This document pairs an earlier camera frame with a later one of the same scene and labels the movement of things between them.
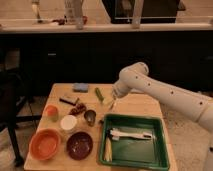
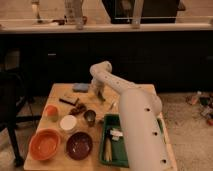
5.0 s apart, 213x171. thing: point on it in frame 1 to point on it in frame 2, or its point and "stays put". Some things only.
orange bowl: [44, 143] stays put
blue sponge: [80, 87] stays put
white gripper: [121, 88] to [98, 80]
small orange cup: [51, 113] stays put
